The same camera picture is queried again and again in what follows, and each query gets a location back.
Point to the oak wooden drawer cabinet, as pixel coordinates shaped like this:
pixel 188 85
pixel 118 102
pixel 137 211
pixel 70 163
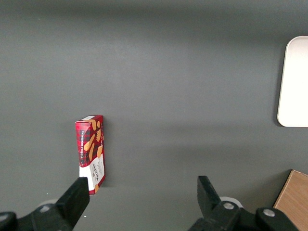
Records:
pixel 293 199

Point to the red tartan shortbread cookie box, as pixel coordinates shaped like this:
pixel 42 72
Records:
pixel 92 144

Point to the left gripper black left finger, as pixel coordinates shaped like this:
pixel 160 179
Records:
pixel 72 204

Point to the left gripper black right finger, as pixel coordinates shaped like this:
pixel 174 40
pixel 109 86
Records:
pixel 211 207

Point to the beige rectangular plastic tray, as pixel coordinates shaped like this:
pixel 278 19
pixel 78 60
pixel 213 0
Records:
pixel 296 84

